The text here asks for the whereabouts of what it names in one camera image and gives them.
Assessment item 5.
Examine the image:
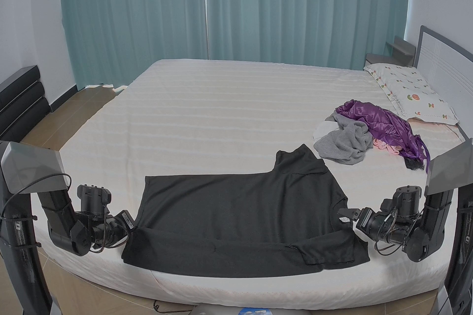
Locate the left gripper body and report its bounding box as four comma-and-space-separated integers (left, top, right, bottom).
105, 209, 136, 246

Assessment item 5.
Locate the black T-shirt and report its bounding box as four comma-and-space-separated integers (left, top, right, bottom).
121, 144, 371, 278

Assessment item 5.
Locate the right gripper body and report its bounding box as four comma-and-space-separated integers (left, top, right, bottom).
356, 208, 394, 244

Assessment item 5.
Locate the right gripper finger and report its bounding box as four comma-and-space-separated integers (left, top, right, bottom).
338, 207, 362, 222

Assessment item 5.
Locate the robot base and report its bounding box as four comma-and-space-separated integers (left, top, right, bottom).
200, 302, 274, 315

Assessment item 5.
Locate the pink garment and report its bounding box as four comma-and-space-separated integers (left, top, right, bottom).
372, 138, 403, 155

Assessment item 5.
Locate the white printed pillow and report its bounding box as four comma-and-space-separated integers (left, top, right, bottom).
364, 63, 459, 124

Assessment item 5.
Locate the grey bedside table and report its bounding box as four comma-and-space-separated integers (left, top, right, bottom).
365, 35, 416, 67

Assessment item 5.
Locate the black cable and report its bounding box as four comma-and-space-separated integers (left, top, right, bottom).
153, 300, 198, 307
0, 173, 71, 220
373, 240, 405, 256

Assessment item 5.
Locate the white garment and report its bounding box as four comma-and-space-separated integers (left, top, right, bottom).
312, 122, 338, 141

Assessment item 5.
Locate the purple satin garment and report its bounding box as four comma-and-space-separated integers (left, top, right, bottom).
336, 99, 431, 174

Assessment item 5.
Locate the grey garment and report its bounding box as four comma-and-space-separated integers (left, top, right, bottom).
313, 112, 374, 163

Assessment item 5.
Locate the bed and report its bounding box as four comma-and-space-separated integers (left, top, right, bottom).
35, 26, 473, 307

